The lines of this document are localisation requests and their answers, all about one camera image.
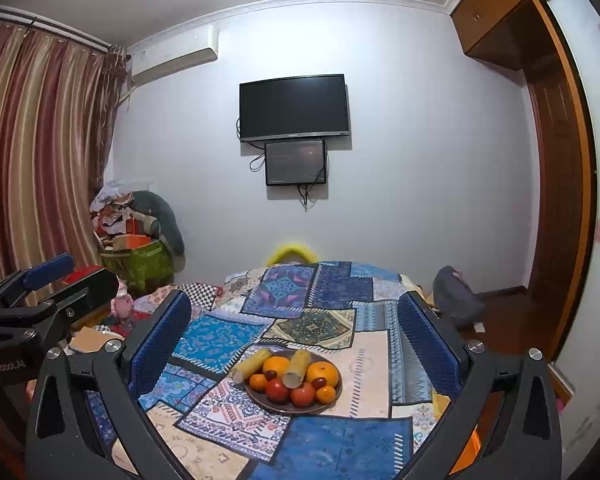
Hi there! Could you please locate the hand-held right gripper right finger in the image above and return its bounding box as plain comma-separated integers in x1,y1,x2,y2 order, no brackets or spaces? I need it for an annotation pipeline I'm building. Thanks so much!
396,290,563,480

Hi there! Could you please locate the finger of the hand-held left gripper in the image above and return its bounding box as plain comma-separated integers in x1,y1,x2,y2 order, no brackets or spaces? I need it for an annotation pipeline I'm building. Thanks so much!
30,267,121,347
0,252,76,318

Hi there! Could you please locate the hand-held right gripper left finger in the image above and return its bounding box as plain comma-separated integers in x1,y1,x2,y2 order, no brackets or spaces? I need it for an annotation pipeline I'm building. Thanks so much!
24,287,193,480

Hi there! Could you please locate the yellow corn cob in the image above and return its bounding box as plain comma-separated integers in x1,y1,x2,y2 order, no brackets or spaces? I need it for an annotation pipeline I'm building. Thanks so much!
230,349,273,382
282,349,312,390

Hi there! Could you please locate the small red tomato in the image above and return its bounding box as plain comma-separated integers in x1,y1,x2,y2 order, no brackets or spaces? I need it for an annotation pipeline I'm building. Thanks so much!
266,379,291,405

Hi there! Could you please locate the large red tomato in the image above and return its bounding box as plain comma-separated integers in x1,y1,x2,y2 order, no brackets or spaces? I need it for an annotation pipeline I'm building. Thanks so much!
290,381,317,408

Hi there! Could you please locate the brown round plate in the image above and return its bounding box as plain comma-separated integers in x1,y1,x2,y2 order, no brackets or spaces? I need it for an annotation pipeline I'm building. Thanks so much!
244,347,343,414

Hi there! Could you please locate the red cloth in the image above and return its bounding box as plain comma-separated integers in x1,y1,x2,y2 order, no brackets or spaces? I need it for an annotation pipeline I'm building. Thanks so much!
62,267,106,286

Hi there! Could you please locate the pink plush toy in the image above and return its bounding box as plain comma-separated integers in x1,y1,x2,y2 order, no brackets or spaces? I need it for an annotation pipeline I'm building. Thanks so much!
111,292,135,321

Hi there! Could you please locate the dark grey bag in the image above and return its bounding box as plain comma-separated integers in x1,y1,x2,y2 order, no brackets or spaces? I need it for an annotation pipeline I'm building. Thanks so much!
432,266,486,331

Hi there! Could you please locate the tan cardboard piece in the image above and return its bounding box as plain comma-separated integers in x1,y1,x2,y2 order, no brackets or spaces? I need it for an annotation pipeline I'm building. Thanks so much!
69,326,112,356

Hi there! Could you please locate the green storage box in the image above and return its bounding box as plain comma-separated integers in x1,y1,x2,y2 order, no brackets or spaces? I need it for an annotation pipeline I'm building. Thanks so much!
100,240,176,292

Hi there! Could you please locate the black white checkered cloth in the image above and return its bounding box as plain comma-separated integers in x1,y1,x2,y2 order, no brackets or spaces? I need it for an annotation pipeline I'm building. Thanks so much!
177,282,223,318

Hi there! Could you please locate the orange box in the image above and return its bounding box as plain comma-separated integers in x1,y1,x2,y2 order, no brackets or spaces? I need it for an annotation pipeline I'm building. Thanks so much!
112,234,151,252

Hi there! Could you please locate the pile of papers and clutter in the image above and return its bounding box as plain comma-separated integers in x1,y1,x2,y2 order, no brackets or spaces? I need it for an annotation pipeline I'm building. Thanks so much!
90,180,153,241

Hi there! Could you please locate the grey long pillow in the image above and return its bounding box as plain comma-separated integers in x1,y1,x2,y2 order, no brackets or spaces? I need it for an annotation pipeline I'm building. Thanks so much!
130,191,186,256

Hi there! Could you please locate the large orange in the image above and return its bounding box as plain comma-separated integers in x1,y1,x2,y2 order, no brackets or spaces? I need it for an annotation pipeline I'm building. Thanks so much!
262,355,292,378
306,361,341,388

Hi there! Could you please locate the striped brown curtain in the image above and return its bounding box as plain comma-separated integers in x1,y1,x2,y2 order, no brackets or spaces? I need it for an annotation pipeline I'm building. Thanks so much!
0,17,131,291

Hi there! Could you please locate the blue patchwork printed blanket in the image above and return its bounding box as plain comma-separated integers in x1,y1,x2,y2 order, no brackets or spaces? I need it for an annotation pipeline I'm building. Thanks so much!
85,260,453,480

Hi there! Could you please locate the yellow plastic object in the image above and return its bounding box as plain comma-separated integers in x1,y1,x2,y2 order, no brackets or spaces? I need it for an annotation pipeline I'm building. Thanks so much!
266,242,317,266

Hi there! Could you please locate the wooden wardrobe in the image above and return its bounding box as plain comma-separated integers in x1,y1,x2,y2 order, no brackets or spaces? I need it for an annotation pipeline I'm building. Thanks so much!
450,0,598,361

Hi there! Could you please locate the white air conditioner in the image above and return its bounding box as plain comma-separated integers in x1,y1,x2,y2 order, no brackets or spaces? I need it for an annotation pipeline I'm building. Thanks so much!
127,25,220,86

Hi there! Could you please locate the black monitor cable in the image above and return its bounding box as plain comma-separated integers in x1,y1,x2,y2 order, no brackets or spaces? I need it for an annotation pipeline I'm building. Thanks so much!
298,183,327,210

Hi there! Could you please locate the small black wall monitor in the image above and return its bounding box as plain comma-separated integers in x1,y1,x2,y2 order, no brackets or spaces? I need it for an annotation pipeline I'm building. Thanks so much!
265,139,328,187

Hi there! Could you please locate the white curtain rail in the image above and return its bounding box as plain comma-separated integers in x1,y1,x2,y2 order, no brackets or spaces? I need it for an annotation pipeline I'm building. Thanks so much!
0,4,112,53

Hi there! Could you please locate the black wall television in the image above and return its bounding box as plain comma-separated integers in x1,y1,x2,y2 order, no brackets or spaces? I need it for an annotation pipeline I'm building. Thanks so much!
238,74,352,143

